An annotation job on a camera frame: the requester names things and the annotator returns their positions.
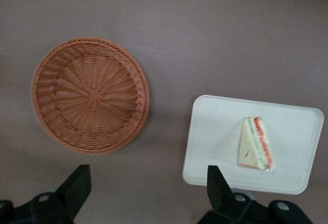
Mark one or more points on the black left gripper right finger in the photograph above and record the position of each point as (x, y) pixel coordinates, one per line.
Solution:
(217, 190)

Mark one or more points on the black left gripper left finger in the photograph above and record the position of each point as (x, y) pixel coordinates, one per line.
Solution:
(77, 188)

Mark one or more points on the triangular sandwich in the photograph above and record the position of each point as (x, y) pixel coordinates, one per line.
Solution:
(251, 144)

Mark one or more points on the cream rectangular plastic tray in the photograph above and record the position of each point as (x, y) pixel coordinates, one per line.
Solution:
(217, 131)

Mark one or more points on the round brown wicker basket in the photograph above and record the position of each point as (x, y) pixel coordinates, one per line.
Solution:
(89, 96)

